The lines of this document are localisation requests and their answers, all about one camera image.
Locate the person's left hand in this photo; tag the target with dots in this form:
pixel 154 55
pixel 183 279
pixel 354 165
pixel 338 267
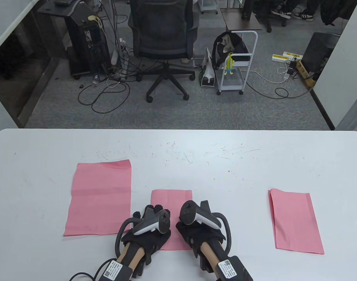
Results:
pixel 149 241

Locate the person's right hand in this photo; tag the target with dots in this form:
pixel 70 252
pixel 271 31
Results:
pixel 196 234

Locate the grey hand controller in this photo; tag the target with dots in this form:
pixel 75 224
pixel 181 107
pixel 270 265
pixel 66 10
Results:
pixel 204 218
pixel 149 225

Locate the pink cloth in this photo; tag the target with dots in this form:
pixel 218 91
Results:
pixel 169 199
pixel 93 199

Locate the pink paper sheet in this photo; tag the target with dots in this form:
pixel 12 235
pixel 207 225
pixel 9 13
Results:
pixel 295 222

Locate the person's left forearm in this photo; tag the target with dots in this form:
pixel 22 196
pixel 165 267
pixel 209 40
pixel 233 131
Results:
pixel 131 256

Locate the white rolling cart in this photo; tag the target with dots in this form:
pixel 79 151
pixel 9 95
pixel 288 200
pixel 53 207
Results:
pixel 231 87

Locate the white shopping bag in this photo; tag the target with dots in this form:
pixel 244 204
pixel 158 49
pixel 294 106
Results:
pixel 207 79

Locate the yellow toy figure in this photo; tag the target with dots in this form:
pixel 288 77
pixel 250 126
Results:
pixel 229 66

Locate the black power adapter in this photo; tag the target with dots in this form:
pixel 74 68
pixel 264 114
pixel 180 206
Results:
pixel 291 71

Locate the black bag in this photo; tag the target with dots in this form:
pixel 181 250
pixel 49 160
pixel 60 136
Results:
pixel 238 45

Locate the white yellow power strip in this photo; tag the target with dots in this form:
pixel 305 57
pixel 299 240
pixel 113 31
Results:
pixel 279 57
pixel 293 54

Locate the black computer tower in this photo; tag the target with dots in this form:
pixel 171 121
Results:
pixel 92 46

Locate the black mesh office chair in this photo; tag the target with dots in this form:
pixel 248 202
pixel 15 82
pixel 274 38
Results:
pixel 160 29

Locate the brown side table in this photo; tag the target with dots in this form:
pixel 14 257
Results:
pixel 239 20

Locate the black computer case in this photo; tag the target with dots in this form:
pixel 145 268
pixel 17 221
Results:
pixel 318 49

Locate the black swivel chair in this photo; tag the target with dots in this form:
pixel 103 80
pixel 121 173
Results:
pixel 269 25

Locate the black bottle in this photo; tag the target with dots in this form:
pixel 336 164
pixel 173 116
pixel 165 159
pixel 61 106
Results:
pixel 246 11

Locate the small white cart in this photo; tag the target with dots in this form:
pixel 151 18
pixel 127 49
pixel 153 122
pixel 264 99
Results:
pixel 209 6

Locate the cream round object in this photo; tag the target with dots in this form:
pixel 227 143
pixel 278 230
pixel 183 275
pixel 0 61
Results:
pixel 92 18

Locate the black hanging garment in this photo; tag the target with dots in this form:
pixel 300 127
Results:
pixel 336 11

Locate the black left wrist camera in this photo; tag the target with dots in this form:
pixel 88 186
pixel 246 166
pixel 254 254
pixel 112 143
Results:
pixel 114 270

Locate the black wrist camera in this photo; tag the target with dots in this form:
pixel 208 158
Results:
pixel 114 270
pixel 234 267

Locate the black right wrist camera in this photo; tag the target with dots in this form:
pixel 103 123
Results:
pixel 234 267

